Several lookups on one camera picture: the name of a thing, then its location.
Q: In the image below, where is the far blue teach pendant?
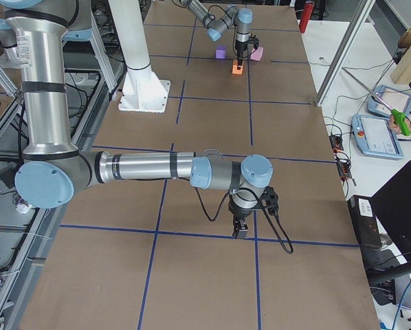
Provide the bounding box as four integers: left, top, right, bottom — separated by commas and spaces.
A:
367, 85, 411, 118

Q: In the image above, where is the aluminium frame post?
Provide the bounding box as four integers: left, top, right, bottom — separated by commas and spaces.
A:
315, 0, 376, 107

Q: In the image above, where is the orange foam cube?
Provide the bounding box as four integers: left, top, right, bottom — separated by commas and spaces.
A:
232, 60, 243, 75

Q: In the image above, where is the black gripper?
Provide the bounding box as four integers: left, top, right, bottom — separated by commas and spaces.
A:
234, 40, 248, 69
228, 192, 258, 239

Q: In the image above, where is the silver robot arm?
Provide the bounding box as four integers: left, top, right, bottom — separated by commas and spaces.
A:
0, 1, 278, 239
179, 0, 259, 70

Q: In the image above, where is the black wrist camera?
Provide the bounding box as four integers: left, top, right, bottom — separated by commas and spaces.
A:
249, 34, 259, 50
260, 186, 279, 216

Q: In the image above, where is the black laptop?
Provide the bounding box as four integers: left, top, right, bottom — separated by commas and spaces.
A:
364, 159, 411, 286

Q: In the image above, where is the person's hand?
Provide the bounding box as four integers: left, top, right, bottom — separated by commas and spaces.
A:
389, 115, 401, 134

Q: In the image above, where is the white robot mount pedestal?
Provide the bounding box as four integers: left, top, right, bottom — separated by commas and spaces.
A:
109, 0, 170, 113

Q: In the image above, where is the blue teach pendant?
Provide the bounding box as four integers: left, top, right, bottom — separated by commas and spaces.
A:
367, 85, 411, 118
351, 114, 403, 160

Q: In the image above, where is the near blue teach pendant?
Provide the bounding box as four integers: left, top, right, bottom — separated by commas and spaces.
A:
351, 114, 403, 160

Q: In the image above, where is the pink foam cube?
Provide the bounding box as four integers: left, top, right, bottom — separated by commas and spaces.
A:
250, 46, 263, 61

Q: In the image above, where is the red bottle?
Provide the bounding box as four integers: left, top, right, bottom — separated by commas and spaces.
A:
299, 1, 315, 34

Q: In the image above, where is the purple foam cube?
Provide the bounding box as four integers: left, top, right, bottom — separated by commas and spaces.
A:
215, 45, 226, 59

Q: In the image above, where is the green grabber tool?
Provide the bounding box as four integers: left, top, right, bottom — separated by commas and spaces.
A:
342, 67, 411, 136

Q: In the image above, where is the black box device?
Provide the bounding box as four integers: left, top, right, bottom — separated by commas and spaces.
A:
347, 195, 382, 250

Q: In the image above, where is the brown paper table cover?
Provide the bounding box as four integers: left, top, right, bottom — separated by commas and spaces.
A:
19, 1, 379, 329

